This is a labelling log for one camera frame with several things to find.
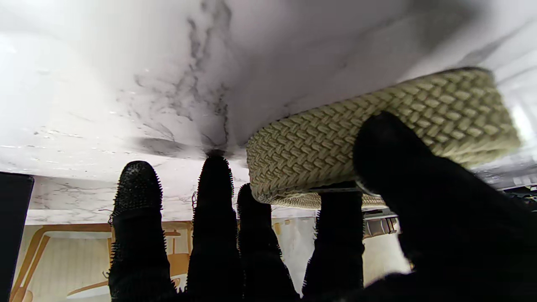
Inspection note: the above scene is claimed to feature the beige woven belt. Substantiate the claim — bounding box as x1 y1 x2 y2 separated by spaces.
246 68 521 209

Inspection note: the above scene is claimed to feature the black square storage box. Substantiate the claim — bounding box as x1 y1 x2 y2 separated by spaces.
0 172 35 302

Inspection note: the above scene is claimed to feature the printed room scene backdrop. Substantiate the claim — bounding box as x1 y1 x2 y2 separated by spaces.
8 210 414 302

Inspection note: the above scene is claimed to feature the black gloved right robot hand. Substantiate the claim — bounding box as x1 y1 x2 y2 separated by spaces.
108 111 537 302

